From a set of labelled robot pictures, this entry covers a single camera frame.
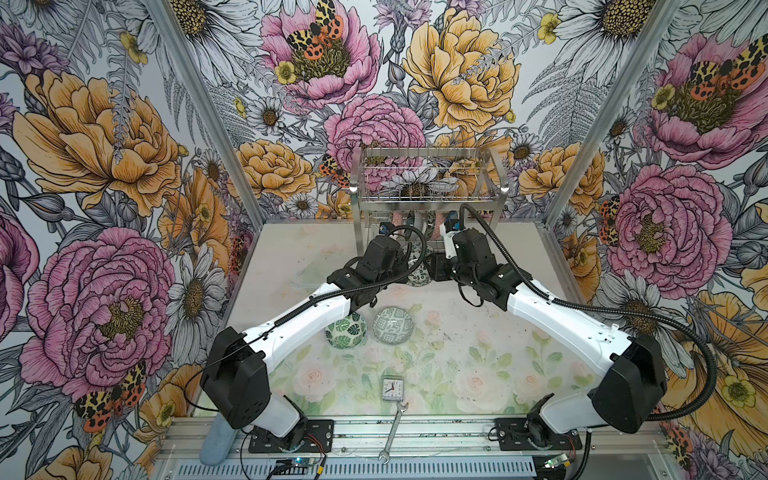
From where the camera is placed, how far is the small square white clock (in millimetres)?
804

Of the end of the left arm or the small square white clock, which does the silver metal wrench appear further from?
the end of the left arm

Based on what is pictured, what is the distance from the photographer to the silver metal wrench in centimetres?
74

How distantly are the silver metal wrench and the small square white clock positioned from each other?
0.07ft
